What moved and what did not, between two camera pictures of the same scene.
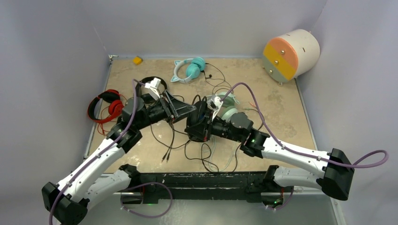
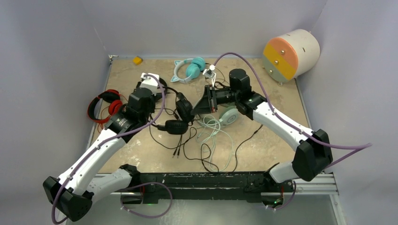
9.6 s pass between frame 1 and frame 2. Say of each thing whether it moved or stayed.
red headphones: stayed
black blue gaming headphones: moved
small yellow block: stayed
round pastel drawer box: stayed
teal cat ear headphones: stayed
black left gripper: moved
